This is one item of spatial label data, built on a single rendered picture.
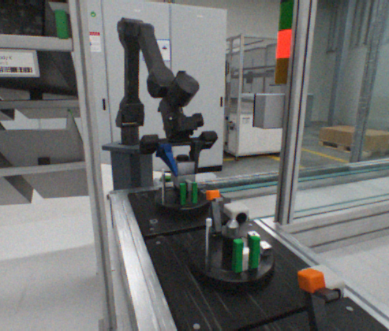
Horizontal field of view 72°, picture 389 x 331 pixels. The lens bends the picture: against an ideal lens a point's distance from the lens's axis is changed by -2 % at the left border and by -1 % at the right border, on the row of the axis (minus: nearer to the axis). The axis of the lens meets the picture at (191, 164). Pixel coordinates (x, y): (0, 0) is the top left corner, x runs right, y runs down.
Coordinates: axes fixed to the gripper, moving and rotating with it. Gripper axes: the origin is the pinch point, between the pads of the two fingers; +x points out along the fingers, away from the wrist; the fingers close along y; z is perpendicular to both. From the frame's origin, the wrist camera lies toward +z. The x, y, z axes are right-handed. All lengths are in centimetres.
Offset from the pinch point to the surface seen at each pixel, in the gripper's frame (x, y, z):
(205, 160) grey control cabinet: -117, 136, -287
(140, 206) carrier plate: 6.8, -10.2, -9.5
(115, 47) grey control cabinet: -234, 18, -193
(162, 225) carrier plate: 13.7, -7.7, -0.8
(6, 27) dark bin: -9.6, -29.0, 27.3
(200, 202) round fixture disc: 9.9, 2.7, -2.4
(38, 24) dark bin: -9.8, -25.3, 28.0
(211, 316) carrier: 29.8, -8.0, 19.3
